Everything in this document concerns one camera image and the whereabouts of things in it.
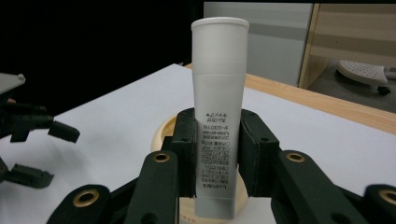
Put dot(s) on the black curtain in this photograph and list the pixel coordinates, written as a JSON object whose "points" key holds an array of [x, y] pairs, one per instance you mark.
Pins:
{"points": [[93, 46]]}

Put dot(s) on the white chair base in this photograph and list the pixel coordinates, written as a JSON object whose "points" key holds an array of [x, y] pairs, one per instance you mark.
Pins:
{"points": [[361, 71]]}

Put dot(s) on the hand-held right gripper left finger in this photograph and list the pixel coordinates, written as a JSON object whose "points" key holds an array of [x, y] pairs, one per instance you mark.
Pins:
{"points": [[186, 149]]}

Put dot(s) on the wooden table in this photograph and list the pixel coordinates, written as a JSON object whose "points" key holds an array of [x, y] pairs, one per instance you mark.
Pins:
{"points": [[327, 109]]}

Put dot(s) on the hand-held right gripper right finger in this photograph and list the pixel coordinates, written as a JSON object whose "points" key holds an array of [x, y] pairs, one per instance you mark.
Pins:
{"points": [[257, 155]]}

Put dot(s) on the white plastic tube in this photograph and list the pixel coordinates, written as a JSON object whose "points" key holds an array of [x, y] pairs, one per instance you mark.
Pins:
{"points": [[218, 77]]}

